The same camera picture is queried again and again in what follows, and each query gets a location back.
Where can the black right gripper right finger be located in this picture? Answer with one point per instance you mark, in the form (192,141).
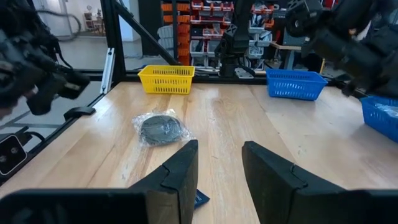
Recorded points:
(280,193)

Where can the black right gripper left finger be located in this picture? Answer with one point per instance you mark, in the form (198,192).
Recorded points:
(174,186)

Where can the black remote device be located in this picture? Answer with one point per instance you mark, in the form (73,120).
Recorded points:
(201,199)

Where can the black mesh sponge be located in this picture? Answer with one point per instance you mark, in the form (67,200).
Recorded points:
(160,129)

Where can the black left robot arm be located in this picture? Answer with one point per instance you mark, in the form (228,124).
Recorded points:
(239,37)

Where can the blue plastic basket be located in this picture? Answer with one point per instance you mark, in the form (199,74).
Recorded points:
(295,85)
(377,123)

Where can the wooden desk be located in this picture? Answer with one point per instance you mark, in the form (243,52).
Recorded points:
(284,46)

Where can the yellow plastic basket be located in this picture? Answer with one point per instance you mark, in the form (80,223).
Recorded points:
(166,81)

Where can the storage rack with orange bins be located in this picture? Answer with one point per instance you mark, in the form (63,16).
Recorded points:
(174,28)

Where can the black frame clip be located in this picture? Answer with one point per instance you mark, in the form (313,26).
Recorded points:
(79,112)

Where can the silver aluminium bracket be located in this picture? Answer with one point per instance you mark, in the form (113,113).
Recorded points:
(108,71)

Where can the black aluminium table frame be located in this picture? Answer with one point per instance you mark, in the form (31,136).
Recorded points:
(112,37)

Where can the black table-level camera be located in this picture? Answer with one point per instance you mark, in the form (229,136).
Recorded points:
(11,155)

